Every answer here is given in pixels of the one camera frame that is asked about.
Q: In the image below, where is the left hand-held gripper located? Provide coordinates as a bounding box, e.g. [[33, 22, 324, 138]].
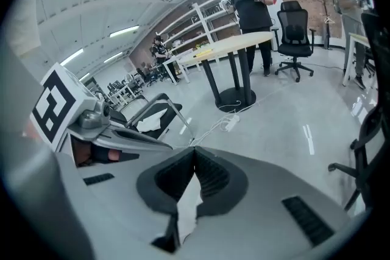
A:
[[29, 62, 174, 164]]

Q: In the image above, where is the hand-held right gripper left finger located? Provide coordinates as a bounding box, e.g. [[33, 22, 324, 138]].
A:
[[56, 145, 196, 260]]

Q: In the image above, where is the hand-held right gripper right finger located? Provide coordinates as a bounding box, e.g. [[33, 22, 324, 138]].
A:
[[182, 145, 365, 260]]

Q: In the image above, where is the person's left hand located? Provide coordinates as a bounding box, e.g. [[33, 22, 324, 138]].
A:
[[71, 138, 92, 167]]

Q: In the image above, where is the row of black office chairs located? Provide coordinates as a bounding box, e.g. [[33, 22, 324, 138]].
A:
[[105, 65, 159, 107]]

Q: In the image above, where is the white power strip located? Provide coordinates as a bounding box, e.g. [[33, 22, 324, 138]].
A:
[[224, 114, 241, 132]]

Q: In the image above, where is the ceiling light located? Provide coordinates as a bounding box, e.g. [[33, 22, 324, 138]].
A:
[[102, 51, 123, 64], [108, 25, 140, 39], [59, 47, 85, 67]]

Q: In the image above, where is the white desk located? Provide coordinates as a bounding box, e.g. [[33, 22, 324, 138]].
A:
[[162, 53, 202, 84], [341, 32, 373, 88]]

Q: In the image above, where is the white shelf rack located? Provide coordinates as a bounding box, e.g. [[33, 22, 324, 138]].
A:
[[154, 0, 242, 56]]

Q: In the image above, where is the round beige table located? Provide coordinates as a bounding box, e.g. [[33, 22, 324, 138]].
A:
[[177, 30, 274, 113]]

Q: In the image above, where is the black mesh office chair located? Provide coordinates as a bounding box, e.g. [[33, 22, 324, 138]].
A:
[[270, 0, 318, 83]]

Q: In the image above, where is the dark coat rack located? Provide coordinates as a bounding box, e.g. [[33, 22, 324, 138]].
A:
[[316, 0, 336, 51]]

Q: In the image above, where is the white cable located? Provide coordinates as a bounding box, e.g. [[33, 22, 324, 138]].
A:
[[185, 82, 301, 147]]

